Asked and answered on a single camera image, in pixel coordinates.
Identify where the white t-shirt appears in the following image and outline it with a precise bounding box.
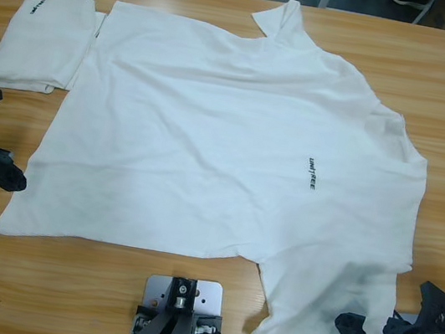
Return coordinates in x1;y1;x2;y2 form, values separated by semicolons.
0;0;445;334
0;0;109;103

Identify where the folded white T-shirt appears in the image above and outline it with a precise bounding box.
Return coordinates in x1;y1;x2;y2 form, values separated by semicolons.
0;0;109;103

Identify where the black shoe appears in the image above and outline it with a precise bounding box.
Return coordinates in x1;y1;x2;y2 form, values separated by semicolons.
390;0;436;13

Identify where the white block with dark post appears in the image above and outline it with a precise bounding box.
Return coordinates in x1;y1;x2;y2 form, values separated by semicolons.
119;269;230;334

